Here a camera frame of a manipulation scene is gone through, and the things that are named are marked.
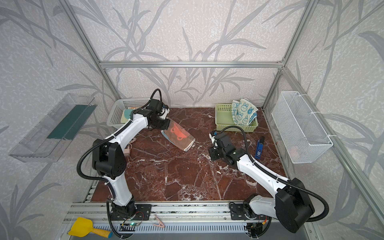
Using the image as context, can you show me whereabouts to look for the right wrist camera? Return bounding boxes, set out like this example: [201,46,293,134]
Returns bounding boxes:
[209,130,218,148]

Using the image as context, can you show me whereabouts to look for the yellow plastic scoop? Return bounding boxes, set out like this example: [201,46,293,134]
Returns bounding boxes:
[68,217,113,239]

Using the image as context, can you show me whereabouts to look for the green plastic basket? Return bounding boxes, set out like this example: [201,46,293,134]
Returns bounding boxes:
[215,104,259,133]

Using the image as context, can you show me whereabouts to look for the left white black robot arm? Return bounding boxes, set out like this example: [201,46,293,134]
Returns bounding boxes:
[77,89,171,216]

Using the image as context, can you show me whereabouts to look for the blue marker pen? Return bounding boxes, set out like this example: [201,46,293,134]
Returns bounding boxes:
[255,136,265,160]

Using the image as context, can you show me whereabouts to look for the teal rabbit pattern towel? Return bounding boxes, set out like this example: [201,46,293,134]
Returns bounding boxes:
[231,99,258,126]

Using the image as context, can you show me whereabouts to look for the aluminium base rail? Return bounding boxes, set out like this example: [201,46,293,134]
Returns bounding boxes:
[61,200,316,235]

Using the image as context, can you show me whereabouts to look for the pink clothespin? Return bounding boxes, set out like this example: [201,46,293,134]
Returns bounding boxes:
[153,215,165,229]

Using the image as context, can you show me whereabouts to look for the red orange towel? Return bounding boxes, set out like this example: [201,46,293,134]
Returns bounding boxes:
[161,119,196,152]

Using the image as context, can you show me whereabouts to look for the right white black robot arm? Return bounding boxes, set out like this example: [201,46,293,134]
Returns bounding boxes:
[209,131,330,233]

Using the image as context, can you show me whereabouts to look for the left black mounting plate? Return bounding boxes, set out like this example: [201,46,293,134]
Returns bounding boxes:
[110,204,152,221]

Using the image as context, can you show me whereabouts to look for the teal and yellow towel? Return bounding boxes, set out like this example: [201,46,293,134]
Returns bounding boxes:
[121,109,135,124]

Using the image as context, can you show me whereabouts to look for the white perforated plastic basket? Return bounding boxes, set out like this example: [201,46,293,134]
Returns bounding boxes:
[107,98,149,129]

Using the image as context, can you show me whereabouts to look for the clear acrylic wall shelf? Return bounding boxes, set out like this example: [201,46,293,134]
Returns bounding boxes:
[9,94,97,163]

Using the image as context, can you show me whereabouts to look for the black mounting plate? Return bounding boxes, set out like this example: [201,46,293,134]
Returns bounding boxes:
[110,204,152,221]
[229,202,257,220]

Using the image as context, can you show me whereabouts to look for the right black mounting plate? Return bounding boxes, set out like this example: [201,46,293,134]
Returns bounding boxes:
[229,202,257,220]

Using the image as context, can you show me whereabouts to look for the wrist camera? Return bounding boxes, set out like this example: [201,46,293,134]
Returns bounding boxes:
[160,105,170,119]
[209,130,218,148]

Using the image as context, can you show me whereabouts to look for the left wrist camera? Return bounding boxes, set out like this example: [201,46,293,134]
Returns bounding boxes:
[160,105,170,119]

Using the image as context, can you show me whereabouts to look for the white wire mesh basket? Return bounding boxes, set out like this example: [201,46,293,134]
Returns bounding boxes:
[272,91,333,164]

